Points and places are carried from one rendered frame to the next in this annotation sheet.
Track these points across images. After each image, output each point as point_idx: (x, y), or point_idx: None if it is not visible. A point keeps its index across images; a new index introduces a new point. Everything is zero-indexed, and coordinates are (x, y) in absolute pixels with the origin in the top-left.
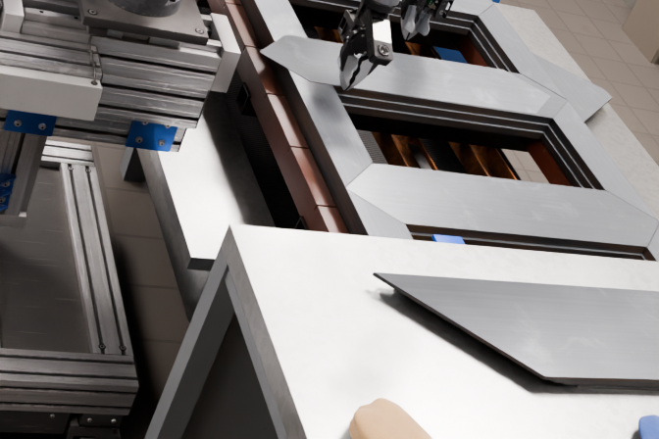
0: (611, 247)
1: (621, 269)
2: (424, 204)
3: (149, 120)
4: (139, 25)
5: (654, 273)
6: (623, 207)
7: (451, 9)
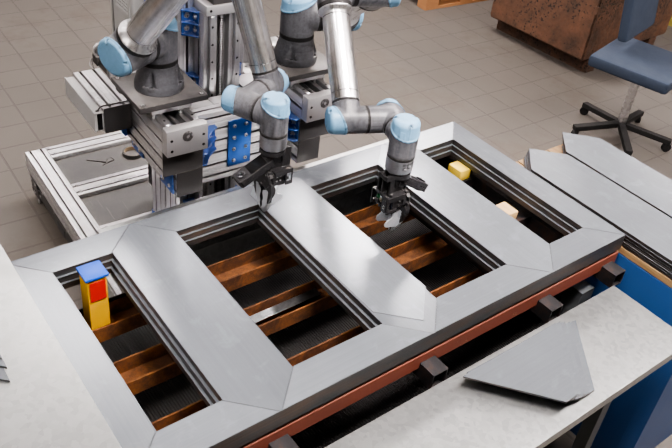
0: (203, 377)
1: (8, 287)
2: (147, 259)
3: (150, 161)
4: (123, 90)
5: (18, 308)
6: (276, 380)
7: (488, 248)
